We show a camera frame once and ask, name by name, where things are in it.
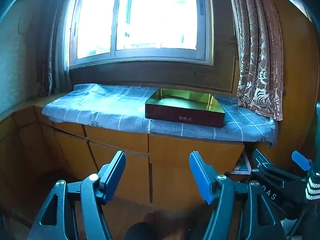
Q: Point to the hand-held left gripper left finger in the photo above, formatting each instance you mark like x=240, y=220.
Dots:
x=113, y=175

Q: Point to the brown patterned curtain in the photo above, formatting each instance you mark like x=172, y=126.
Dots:
x=257, y=55

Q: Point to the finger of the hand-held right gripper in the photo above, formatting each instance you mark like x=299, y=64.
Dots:
x=262, y=160
x=301, y=160

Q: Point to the dark red tin box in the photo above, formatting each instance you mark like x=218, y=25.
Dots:
x=185, y=117

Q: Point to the blue checked cloth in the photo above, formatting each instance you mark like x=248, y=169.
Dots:
x=100, y=107

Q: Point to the white framed picture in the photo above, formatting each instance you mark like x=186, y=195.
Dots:
x=246, y=166

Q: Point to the wooden wardrobe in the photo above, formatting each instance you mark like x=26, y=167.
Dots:
x=297, y=80

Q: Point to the wooden cabinet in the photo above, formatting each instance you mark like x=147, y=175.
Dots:
x=112, y=140

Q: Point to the wooden drawer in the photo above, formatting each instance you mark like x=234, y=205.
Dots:
x=195, y=150

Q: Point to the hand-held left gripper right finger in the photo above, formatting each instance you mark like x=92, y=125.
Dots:
x=200, y=177

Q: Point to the window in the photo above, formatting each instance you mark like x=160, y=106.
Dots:
x=160, y=17

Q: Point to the grey sheer curtain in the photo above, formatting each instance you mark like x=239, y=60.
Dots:
x=58, y=75

